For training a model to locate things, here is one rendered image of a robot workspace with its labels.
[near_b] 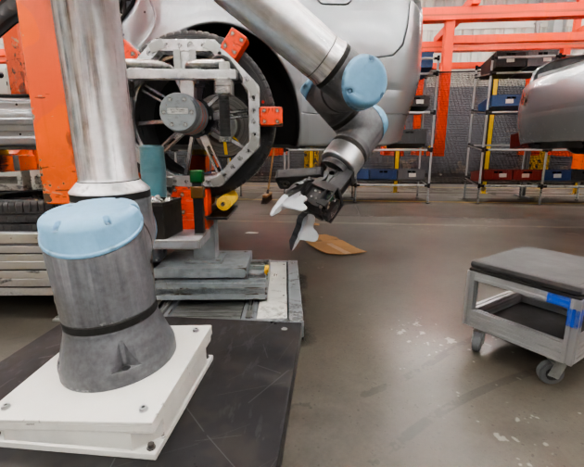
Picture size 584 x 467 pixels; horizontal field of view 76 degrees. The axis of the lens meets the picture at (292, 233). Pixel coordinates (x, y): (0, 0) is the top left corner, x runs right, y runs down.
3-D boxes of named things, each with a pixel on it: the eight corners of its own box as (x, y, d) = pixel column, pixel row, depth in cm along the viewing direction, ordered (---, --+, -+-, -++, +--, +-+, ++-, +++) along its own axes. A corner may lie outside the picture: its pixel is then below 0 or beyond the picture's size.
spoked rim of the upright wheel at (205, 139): (132, 141, 176) (227, 195, 183) (109, 140, 154) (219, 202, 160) (182, 41, 167) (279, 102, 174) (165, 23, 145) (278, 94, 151)
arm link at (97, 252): (44, 337, 55) (13, 220, 51) (74, 292, 71) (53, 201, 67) (154, 317, 59) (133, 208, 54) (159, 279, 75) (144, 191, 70)
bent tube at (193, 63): (236, 81, 142) (235, 50, 140) (228, 69, 123) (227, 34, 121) (189, 80, 142) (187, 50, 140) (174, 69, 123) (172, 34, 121)
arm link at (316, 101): (338, 50, 75) (375, 97, 80) (318, 61, 86) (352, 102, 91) (307, 84, 75) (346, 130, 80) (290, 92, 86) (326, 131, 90)
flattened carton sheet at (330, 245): (333, 236, 321) (333, 232, 321) (366, 253, 270) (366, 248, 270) (300, 239, 312) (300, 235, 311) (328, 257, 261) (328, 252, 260)
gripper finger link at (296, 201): (291, 210, 70) (319, 197, 77) (267, 199, 73) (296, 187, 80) (289, 225, 72) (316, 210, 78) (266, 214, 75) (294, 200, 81)
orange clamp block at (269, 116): (260, 126, 153) (282, 126, 153) (259, 125, 145) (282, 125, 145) (260, 108, 151) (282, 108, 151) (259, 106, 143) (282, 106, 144)
